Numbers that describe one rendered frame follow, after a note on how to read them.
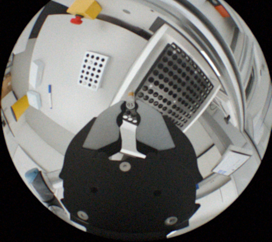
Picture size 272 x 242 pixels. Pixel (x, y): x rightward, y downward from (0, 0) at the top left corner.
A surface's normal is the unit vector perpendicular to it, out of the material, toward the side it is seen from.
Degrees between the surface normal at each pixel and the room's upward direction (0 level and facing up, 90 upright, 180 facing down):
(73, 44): 0
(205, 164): 90
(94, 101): 0
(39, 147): 90
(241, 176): 90
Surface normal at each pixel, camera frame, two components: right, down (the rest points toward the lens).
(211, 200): -0.77, -0.54
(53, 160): 0.64, -0.68
